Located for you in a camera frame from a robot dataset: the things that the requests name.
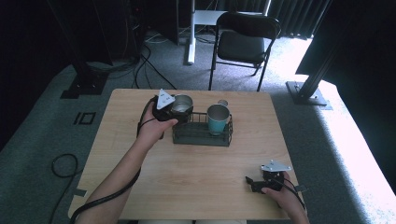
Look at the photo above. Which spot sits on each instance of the person's left hand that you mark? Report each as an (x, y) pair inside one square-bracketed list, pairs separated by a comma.
[(152, 129)]

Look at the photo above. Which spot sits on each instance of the black stand, flat base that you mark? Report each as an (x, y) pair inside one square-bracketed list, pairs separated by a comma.
[(84, 84)]

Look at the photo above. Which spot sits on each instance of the brown metal cup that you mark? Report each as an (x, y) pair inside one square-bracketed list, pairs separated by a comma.
[(182, 105)]

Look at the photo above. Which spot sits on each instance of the person's right hand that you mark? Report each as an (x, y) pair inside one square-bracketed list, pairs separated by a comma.
[(285, 196)]

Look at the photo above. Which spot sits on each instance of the grey tape piece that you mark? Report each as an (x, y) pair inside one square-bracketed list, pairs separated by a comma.
[(80, 192)]

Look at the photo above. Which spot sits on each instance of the teal metal cup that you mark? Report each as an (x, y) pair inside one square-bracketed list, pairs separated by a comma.
[(218, 119)]

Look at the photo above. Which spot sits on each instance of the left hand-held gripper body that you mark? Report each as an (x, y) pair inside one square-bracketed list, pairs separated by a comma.
[(164, 107)]

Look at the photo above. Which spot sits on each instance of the black folding chair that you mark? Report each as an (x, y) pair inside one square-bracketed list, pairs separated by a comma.
[(241, 46)]

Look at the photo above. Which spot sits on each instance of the black metal stand, bolted base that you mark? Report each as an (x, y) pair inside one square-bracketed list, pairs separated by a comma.
[(306, 91)]

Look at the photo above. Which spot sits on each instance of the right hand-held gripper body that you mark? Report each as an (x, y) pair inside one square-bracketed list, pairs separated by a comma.
[(273, 180)]

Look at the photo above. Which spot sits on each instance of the grey round table grommet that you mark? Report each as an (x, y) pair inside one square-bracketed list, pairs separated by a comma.
[(223, 102)]

